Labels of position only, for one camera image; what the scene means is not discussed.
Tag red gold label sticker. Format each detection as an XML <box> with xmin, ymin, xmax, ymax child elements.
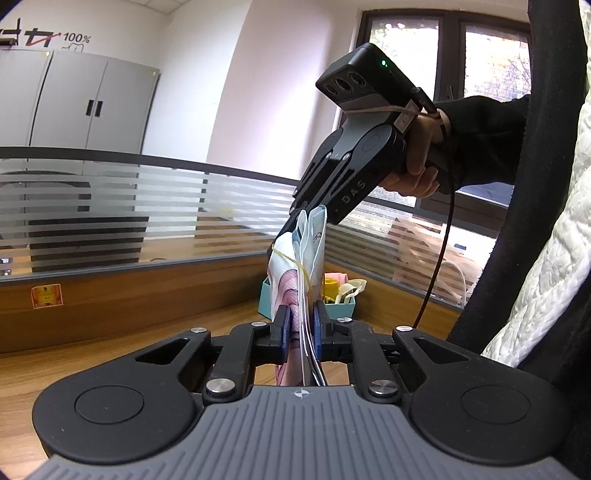
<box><xmin>30</xmin><ymin>283</ymin><xmax>64</xmax><ymax>308</ymax></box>

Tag black wall lettering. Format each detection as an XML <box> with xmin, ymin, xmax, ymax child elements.
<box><xmin>0</xmin><ymin>28</ymin><xmax>93</xmax><ymax>51</ymax></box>

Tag person's black coat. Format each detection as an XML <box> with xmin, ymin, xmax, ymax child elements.
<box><xmin>445</xmin><ymin>0</ymin><xmax>591</xmax><ymax>480</ymax></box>

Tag teal box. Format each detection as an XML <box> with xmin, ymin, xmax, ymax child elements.
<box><xmin>257</xmin><ymin>276</ymin><xmax>357</xmax><ymax>321</ymax></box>

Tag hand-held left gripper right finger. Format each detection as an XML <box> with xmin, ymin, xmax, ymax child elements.
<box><xmin>312</xmin><ymin>300</ymin><xmax>472</xmax><ymax>403</ymax></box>

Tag person's right forearm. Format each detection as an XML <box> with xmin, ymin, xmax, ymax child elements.
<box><xmin>434</xmin><ymin>93</ymin><xmax>532</xmax><ymax>195</ymax></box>

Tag cream folded bag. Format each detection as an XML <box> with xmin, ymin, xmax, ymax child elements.
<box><xmin>335</xmin><ymin>279</ymin><xmax>368</xmax><ymax>304</ymax></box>

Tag person's right hand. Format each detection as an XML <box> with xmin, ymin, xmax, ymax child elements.
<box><xmin>378</xmin><ymin>108</ymin><xmax>451</xmax><ymax>200</ymax></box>

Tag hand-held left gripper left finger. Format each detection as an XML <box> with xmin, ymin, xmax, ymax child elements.
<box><xmin>134</xmin><ymin>305</ymin><xmax>291</xmax><ymax>403</ymax></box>

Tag grey metal cabinets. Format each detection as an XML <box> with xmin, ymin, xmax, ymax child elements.
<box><xmin>0</xmin><ymin>48</ymin><xmax>161</xmax><ymax>153</ymax></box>

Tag window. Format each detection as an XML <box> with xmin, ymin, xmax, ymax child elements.
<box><xmin>332</xmin><ymin>9</ymin><xmax>534</xmax><ymax>232</ymax></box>

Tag black cable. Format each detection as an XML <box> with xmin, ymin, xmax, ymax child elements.
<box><xmin>412</xmin><ymin>115</ymin><xmax>459</xmax><ymax>329</ymax></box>

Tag striped glass partition with label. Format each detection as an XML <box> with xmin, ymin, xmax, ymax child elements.
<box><xmin>0</xmin><ymin>145</ymin><xmax>305</xmax><ymax>354</ymax></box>

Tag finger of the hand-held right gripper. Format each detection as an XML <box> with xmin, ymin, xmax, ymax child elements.
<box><xmin>290</xmin><ymin>127</ymin><xmax>393</xmax><ymax>226</ymax></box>
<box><xmin>266</xmin><ymin>212</ymin><xmax>301</xmax><ymax>266</ymax></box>

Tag yellow rubber band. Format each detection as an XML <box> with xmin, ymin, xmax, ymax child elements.
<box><xmin>271</xmin><ymin>247</ymin><xmax>311</xmax><ymax>283</ymax></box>

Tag person's white quilted garment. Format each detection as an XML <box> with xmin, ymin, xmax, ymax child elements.
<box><xmin>480</xmin><ymin>99</ymin><xmax>591</xmax><ymax>368</ymax></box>

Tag floral white shopping bag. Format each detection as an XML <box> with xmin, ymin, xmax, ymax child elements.
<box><xmin>268</xmin><ymin>205</ymin><xmax>329</xmax><ymax>387</ymax></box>

